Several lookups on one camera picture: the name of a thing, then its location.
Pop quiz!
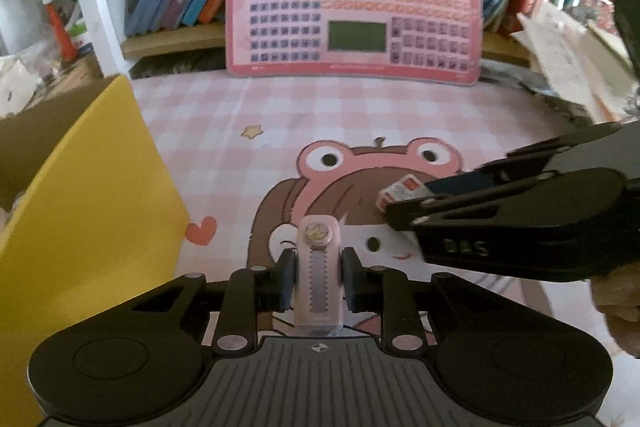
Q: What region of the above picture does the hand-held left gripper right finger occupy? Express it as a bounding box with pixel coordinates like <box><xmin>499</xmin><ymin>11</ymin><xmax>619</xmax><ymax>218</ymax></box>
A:
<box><xmin>340</xmin><ymin>247</ymin><xmax>521</xmax><ymax>356</ymax></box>

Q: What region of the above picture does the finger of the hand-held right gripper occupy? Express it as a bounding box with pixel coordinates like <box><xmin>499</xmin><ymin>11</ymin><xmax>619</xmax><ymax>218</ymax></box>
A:
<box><xmin>385</xmin><ymin>172</ymin><xmax>557</xmax><ymax>265</ymax></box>
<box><xmin>428</xmin><ymin>122</ymin><xmax>624</xmax><ymax>198</ymax></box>

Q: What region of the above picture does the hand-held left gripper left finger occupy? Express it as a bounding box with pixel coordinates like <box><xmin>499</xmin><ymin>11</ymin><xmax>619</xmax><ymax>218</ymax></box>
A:
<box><xmin>121</xmin><ymin>248</ymin><xmax>299</xmax><ymax>356</ymax></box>

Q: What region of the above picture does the white red eraser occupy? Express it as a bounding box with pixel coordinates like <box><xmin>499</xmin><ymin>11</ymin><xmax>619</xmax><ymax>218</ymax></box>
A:
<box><xmin>375</xmin><ymin>173</ymin><xmax>439</xmax><ymax>213</ymax></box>

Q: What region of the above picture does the yellow cardboard box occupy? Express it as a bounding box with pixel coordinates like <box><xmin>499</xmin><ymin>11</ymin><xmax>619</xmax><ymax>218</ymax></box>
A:
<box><xmin>0</xmin><ymin>74</ymin><xmax>191</xmax><ymax>427</ymax></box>

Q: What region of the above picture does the green white container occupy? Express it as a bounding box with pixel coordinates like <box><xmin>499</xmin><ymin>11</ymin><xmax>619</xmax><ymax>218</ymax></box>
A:
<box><xmin>64</xmin><ymin>19</ymin><xmax>96</xmax><ymax>56</ymax></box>

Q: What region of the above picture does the person's right hand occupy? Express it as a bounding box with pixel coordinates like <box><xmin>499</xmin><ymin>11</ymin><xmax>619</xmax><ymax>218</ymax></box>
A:
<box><xmin>592</xmin><ymin>264</ymin><xmax>640</xmax><ymax>359</ymax></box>

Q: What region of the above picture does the pile of loose papers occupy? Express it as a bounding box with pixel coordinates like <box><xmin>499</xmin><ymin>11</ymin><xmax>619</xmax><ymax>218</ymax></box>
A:
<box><xmin>509</xmin><ymin>1</ymin><xmax>640</xmax><ymax>128</ymax></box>

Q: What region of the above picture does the red marker pen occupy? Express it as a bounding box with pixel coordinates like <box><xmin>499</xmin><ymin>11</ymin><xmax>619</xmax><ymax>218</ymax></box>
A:
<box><xmin>42</xmin><ymin>0</ymin><xmax>80</xmax><ymax>63</ymax></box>

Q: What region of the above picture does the floral tissue pack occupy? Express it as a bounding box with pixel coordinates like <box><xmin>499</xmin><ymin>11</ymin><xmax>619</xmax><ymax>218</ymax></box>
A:
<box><xmin>0</xmin><ymin>54</ymin><xmax>44</xmax><ymax>118</ymax></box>

